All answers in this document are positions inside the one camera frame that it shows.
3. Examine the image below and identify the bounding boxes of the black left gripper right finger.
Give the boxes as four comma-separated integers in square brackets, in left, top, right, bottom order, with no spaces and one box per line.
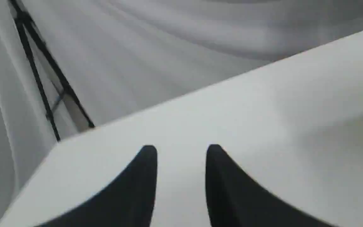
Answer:
[205,144,329,227]

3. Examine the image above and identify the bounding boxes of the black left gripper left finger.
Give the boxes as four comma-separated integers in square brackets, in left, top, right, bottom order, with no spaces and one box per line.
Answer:
[40,145,158,227]

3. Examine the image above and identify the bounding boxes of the black backdrop stand frame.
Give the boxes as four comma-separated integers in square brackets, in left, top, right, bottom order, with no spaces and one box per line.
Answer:
[8,0,95,141]

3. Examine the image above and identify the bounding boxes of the white backdrop cloth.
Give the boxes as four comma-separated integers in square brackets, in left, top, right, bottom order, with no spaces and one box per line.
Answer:
[0,0,363,219]

